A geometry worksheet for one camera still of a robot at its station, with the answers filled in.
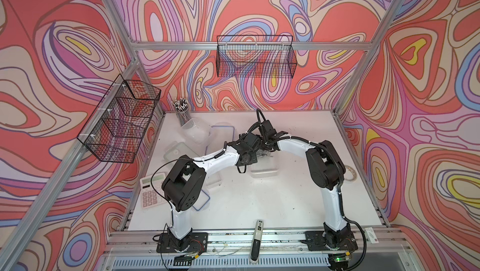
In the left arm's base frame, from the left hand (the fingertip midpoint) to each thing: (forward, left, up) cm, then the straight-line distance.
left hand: (255, 160), depth 91 cm
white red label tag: (-32, -46, -5) cm, 56 cm away
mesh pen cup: (+26, +39, +13) cm, 49 cm away
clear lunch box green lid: (+24, +34, -5) cm, 42 cm away
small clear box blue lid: (-8, +20, -5) cm, 22 cm away
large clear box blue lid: (-1, -6, -6) cm, 8 cm away
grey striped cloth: (+5, -4, -2) cm, 6 cm away
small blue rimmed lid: (-18, +25, -7) cm, 32 cm away
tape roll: (-5, -50, -4) cm, 51 cm away
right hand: (+11, -2, -4) cm, 12 cm away
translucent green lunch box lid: (+10, +41, -5) cm, 43 cm away
